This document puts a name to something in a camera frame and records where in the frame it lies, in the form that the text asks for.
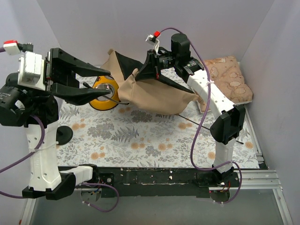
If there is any beige fabric pet tent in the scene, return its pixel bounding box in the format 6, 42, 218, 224
102, 49, 198, 115

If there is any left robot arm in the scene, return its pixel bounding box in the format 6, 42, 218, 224
0, 48, 110, 200

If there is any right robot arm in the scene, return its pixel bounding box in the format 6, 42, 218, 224
136, 31, 246, 186

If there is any yellow double pet bowl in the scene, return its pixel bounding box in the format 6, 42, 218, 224
89, 75, 120, 111

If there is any black microphone stand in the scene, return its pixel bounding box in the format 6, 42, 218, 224
56, 126, 73, 145

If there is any floral table mat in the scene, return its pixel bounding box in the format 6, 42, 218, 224
56, 65, 261, 169

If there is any beige patterned pillow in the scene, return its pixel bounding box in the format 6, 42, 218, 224
204, 56, 253, 105

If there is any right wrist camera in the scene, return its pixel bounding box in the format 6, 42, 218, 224
145, 31, 161, 54

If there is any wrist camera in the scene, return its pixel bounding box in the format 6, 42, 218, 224
145, 31, 161, 54
17, 51, 46, 91

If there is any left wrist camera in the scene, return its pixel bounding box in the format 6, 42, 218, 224
17, 51, 46, 91

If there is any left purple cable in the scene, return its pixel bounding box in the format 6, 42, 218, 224
0, 39, 120, 213

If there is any purple cable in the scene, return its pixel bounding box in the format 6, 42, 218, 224
156, 27, 242, 205
0, 39, 120, 213

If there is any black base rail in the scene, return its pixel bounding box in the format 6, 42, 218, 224
85, 167, 240, 198

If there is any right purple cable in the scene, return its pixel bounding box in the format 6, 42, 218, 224
156, 27, 242, 205

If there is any aluminium frame rail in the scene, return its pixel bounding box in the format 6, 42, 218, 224
21, 169, 293, 225

